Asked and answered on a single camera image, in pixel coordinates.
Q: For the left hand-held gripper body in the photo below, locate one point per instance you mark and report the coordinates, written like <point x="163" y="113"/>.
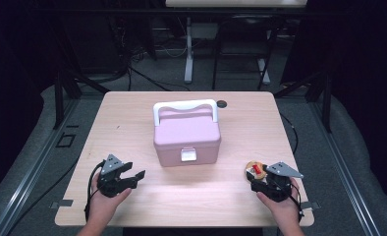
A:
<point x="111" y="183"/>

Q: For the black chair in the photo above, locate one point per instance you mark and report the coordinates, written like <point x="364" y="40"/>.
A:
<point x="247" y="36"/>

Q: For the white-legged desk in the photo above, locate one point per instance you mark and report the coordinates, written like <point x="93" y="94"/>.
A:
<point x="188" y="59"/>

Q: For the grey tape piece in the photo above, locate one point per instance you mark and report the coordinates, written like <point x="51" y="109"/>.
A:
<point x="62" y="203"/>
<point x="311" y="206"/>

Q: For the black metal stand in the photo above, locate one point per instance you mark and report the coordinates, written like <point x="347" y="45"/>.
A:
<point x="327" y="105"/>
<point x="58" y="98"/>

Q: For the person's right hand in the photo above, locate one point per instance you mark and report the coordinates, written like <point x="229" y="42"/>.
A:
<point x="285" y="211"/>

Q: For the aluminium floor rail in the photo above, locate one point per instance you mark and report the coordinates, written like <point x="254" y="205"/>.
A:
<point x="342" y="164"/>
<point x="34" y="164"/>

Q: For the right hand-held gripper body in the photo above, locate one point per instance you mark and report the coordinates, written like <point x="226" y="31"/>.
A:
<point x="278" y="187"/>

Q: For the person's left hand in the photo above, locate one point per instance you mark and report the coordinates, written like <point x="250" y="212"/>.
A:
<point x="101" y="205"/>

